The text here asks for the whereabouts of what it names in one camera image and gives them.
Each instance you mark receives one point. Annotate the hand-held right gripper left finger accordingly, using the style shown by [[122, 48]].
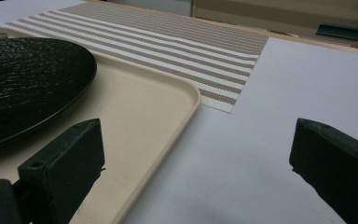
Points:
[[62, 161]]

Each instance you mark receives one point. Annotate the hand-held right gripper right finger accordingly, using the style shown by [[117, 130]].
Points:
[[338, 165]]

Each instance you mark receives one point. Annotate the black textured plate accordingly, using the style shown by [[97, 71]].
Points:
[[28, 87]]

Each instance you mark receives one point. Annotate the beige plastic tray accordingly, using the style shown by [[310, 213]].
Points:
[[136, 109]]

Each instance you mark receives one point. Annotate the teal green box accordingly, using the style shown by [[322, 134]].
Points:
[[340, 31]]

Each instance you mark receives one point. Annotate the striped woven placemat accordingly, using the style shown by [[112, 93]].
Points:
[[167, 43]]

